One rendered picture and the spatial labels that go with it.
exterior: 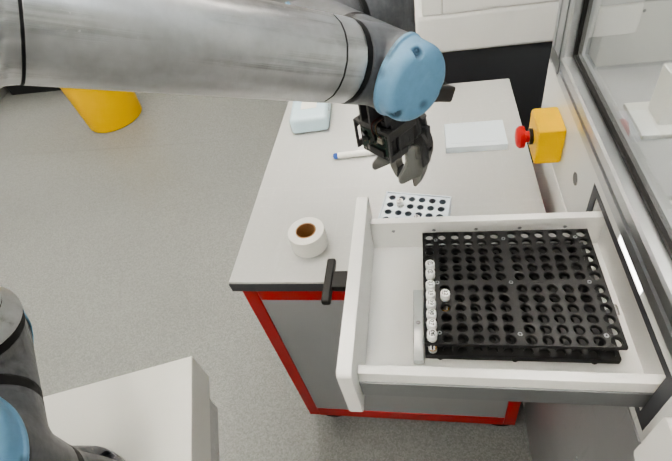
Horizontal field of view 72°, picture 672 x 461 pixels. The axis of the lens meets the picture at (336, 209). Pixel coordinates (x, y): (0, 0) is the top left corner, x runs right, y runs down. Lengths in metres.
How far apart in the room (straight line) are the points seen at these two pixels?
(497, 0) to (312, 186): 0.64
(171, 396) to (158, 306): 1.28
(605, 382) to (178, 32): 0.53
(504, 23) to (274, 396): 1.28
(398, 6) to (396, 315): 0.41
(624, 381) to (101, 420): 0.65
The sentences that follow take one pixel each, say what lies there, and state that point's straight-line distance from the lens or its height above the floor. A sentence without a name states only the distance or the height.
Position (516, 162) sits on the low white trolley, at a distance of 1.02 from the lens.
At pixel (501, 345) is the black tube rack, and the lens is 0.59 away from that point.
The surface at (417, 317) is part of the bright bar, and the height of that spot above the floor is 0.85.
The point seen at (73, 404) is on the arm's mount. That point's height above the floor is 0.84.
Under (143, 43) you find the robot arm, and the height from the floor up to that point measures 1.31.
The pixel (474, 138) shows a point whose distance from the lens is 1.05.
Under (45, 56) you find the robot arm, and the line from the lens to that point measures 0.31.
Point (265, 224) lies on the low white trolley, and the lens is 0.95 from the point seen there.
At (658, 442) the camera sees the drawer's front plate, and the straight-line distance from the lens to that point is 0.59.
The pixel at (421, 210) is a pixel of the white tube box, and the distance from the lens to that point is 0.86.
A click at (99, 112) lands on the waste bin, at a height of 0.15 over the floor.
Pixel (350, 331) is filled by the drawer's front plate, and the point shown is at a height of 0.93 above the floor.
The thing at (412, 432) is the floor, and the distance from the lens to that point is 1.49.
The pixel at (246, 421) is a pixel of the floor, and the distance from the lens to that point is 1.61.
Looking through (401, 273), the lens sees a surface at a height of 0.84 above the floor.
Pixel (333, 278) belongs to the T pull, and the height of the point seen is 0.91.
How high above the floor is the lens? 1.42
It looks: 44 degrees down
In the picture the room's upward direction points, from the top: 14 degrees counter-clockwise
